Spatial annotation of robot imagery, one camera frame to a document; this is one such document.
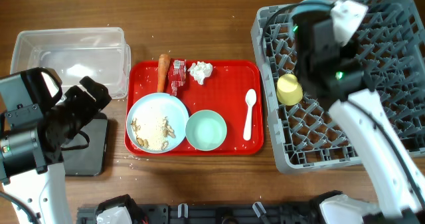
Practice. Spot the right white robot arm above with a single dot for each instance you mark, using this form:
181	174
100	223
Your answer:
328	70

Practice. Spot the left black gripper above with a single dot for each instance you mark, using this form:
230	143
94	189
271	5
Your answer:
84	98

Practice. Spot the clear plastic storage bin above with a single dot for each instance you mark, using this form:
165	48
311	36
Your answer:
100	53

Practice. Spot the light blue plate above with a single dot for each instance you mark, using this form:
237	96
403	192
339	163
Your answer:
159	105

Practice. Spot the white plastic spoon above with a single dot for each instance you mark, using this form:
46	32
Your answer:
250	100

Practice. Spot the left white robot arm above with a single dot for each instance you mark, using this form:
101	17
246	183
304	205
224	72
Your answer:
39	123

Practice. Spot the red snack wrapper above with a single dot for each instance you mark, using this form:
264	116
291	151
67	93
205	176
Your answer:
177	75

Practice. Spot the crumpled white tissue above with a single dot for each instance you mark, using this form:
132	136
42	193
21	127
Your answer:
200	70

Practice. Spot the red plastic serving tray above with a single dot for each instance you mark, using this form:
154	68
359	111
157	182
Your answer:
224	92

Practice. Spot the yellow plastic cup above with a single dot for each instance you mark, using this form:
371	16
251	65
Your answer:
288	90

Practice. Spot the black rectangular tray bin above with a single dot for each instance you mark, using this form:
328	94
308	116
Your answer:
89	161

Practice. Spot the orange carrot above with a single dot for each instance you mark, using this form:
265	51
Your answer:
162	70

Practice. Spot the green bowl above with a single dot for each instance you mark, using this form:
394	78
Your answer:
206	130

